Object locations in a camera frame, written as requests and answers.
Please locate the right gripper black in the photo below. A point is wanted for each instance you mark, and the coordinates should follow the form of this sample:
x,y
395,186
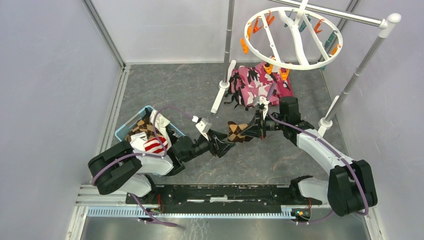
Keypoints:
x,y
258,130

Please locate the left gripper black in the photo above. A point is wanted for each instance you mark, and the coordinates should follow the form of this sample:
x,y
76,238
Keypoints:
x,y
222,146

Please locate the brown argyle sock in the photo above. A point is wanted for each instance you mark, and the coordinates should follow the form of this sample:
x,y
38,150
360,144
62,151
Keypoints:
x,y
142,126
235,132

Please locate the white round clip hanger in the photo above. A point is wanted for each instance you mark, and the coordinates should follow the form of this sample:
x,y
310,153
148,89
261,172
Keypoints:
x,y
294,18

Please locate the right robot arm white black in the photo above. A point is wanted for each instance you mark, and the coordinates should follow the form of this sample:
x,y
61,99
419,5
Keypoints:
x,y
350,186

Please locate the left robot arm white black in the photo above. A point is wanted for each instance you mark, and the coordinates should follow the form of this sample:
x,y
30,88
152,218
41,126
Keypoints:
x,y
123,168

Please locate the orange clip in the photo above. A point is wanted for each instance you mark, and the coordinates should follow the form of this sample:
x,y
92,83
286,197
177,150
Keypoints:
x,y
268,68
244,46

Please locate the orange clip front holding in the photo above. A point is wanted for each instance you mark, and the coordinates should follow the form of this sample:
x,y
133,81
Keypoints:
x,y
284,72

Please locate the orange clip far left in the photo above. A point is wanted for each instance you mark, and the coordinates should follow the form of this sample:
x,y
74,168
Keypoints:
x,y
244,46

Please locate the orange clip right rim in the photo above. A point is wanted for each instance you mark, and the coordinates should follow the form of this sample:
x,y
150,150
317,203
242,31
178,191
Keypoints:
x,y
336,49

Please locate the teal clip right rim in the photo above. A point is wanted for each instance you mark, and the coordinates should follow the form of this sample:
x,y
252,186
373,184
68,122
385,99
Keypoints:
x,y
330,40

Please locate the pink camouflage garment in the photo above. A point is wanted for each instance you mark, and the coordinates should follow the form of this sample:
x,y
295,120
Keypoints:
x,y
245,83

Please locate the red white striped sock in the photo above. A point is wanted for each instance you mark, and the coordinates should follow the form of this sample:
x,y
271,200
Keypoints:
x,y
156,146

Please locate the light blue laundry basket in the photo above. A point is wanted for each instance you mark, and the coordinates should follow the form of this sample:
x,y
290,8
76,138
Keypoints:
x,y
124,130

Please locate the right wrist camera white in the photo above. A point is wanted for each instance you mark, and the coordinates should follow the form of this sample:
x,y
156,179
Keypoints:
x,y
260,102

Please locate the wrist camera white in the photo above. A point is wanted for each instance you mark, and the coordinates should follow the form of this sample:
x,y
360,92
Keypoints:
x,y
202,125
260,102

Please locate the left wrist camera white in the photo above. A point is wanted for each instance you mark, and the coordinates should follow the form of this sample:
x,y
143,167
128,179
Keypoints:
x,y
202,125

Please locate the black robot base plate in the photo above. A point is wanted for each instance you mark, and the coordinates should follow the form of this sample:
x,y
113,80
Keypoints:
x,y
225,199

